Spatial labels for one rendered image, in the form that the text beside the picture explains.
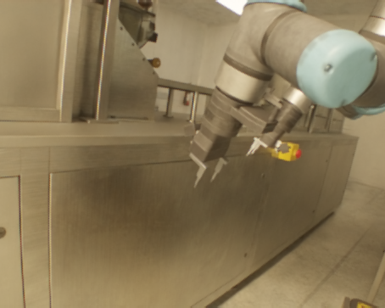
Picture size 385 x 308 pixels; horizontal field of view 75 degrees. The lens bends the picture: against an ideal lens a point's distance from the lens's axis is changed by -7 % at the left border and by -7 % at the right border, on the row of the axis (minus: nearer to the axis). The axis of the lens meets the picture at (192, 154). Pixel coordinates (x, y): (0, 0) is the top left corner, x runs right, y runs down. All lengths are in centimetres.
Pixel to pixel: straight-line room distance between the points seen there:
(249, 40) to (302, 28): 9
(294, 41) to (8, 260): 59
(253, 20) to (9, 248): 56
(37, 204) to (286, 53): 48
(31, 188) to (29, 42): 33
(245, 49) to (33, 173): 42
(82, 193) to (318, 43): 49
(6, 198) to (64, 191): 10
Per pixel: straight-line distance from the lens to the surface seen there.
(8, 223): 56
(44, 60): 71
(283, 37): 38
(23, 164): 53
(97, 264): 70
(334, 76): 34
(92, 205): 61
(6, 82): 69
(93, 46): 83
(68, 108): 70
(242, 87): 44
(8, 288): 64
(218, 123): 47
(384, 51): 46
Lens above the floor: 90
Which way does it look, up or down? 11 degrees down
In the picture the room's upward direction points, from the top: 9 degrees clockwise
